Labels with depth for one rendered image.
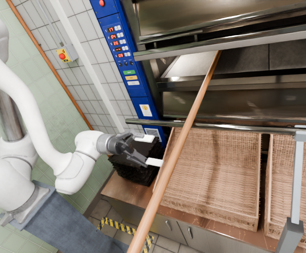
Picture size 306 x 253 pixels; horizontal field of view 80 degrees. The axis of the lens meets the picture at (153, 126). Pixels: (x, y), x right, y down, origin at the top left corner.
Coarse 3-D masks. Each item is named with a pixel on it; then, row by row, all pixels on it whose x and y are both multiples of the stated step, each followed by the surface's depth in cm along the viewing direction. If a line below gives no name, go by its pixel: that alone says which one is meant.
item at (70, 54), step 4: (68, 44) 123; (56, 48) 124; (60, 48) 121; (64, 48) 119; (68, 48) 121; (72, 48) 124; (60, 52) 123; (68, 52) 122; (72, 52) 124; (68, 56) 122; (72, 56) 124; (76, 56) 127; (64, 60) 126; (68, 60) 125; (72, 60) 125
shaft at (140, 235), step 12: (216, 60) 109; (204, 84) 91; (192, 108) 79; (192, 120) 74; (180, 144) 65; (168, 168) 58; (168, 180) 56; (156, 192) 53; (156, 204) 51; (144, 216) 49; (144, 228) 47; (132, 240) 45; (144, 240) 46; (132, 252) 43
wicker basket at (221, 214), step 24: (168, 144) 123; (192, 144) 131; (216, 144) 121; (240, 144) 114; (192, 168) 130; (216, 168) 124; (240, 168) 119; (168, 192) 121; (216, 192) 112; (240, 192) 108; (216, 216) 97; (240, 216) 86
